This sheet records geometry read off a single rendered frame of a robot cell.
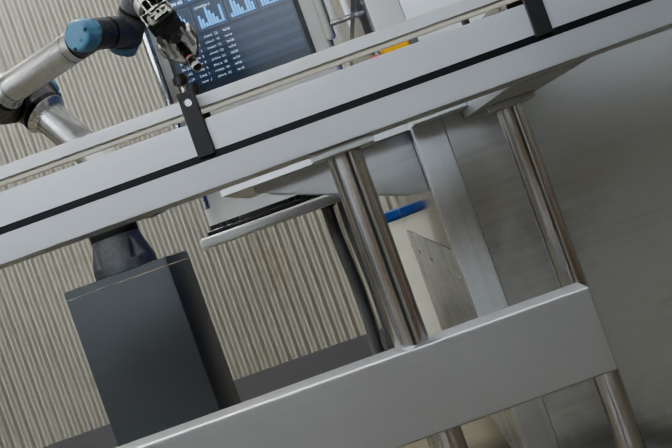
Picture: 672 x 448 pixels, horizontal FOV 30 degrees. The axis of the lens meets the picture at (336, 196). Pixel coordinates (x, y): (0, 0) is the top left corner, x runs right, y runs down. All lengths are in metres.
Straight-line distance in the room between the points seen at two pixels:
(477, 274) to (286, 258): 3.83
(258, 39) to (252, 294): 2.95
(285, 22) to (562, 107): 1.21
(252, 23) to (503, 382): 2.01
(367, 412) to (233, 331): 4.67
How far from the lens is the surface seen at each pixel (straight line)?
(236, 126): 1.68
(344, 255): 3.60
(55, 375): 6.60
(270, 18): 3.54
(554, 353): 1.72
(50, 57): 2.99
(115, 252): 2.92
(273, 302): 6.32
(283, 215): 3.28
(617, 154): 2.55
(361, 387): 1.71
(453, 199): 2.50
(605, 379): 2.34
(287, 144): 1.67
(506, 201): 2.51
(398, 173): 2.59
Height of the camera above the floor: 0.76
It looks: level
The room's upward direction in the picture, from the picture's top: 20 degrees counter-clockwise
